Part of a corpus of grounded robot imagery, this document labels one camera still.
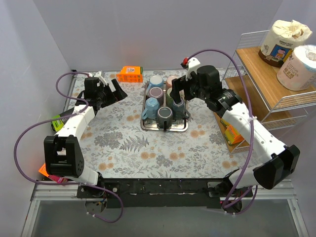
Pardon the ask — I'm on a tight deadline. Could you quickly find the purple mug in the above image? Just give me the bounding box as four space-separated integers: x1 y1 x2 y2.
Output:
148 87 164 106

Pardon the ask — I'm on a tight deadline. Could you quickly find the light blue faceted mug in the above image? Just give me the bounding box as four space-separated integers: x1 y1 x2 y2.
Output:
141 97 160 119

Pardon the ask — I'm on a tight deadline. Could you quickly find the dark grey mug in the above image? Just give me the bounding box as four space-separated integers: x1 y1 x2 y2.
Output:
157 106 173 131

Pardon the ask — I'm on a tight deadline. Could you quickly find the dark teal mug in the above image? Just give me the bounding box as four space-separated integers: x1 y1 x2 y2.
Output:
172 98 191 119

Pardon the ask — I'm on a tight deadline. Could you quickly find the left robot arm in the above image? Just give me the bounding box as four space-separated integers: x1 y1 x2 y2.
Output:
44 76 127 198

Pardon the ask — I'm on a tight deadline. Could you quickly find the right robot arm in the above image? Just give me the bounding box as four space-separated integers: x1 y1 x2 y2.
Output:
170 65 300 196

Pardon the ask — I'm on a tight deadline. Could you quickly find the pink mug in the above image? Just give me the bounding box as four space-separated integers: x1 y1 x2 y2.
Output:
166 76 177 90

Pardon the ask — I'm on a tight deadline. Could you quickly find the green mug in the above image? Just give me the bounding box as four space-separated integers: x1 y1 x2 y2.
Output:
166 88 173 108

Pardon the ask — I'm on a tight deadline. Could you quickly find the blue white mug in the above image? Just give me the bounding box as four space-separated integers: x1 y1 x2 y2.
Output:
149 75 164 88

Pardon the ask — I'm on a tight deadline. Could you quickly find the orange box at back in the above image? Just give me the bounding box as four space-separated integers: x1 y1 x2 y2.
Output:
116 66 143 83

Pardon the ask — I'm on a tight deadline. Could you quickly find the steel tray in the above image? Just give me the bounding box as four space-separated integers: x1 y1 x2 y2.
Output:
140 83 191 132

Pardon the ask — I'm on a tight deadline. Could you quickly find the green black box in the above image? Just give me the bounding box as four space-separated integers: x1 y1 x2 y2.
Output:
51 108 74 132

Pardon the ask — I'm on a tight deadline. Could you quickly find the orange yellow box on shelf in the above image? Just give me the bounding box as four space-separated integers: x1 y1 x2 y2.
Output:
220 118 244 146

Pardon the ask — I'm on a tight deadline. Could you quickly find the cartoon toilet paper roll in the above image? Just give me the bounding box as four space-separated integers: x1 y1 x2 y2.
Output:
258 20 313 68

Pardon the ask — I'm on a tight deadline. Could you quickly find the pink toilet paper roll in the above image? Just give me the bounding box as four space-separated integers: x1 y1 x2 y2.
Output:
276 44 316 91

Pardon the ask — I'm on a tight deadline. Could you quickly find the orange pink sponge box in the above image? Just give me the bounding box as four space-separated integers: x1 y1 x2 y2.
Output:
39 163 68 184

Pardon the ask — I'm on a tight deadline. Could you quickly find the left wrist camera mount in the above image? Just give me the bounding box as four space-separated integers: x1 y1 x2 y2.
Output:
94 71 109 86

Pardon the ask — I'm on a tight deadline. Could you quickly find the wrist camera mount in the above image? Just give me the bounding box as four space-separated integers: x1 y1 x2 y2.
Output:
94 71 109 86
181 57 200 80

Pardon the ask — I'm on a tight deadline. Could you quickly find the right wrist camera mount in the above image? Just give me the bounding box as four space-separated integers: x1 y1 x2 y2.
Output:
181 57 200 80

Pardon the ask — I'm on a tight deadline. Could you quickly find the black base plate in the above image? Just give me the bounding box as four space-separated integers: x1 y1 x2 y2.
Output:
76 177 254 209

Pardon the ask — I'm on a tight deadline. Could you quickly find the aluminium frame rail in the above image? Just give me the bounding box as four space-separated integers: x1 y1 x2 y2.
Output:
22 180 309 237

